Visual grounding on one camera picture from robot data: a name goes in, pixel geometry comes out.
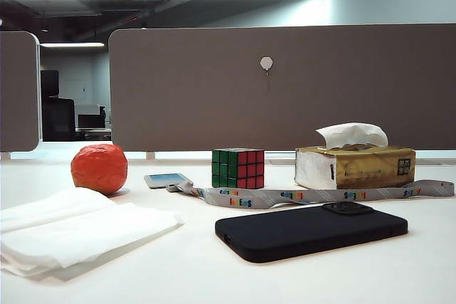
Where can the white adhesive wall hook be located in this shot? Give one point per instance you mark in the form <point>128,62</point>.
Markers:
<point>266,62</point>

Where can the orange-red wrapped ball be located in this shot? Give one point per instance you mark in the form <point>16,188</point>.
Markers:
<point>99,170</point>

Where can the narrow brown desk partition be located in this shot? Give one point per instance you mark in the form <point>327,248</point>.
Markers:
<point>18,90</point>

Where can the white partition bracket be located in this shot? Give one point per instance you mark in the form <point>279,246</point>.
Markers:
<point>150,156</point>
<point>6,156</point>

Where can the gold tissue box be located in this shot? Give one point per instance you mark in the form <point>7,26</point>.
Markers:
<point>370,170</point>

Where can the short ceiling light strip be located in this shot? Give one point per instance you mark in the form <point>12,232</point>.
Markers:
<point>71,44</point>

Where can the black smartphone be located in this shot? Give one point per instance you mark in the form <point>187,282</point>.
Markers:
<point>306,233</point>

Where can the white folded tissue stack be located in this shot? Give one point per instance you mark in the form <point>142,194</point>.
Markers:
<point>89,233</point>

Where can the wide brown desk partition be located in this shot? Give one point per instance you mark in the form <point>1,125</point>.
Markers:
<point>213,104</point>

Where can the Rubik's cube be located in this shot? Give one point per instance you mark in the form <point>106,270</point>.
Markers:
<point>237,168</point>

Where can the grey ID card holder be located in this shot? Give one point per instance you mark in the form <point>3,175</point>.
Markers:
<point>164,179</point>

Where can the black background monitor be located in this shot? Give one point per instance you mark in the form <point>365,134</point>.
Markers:
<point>90,121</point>

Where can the black office chair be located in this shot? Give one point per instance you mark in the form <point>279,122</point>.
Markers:
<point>57,115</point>

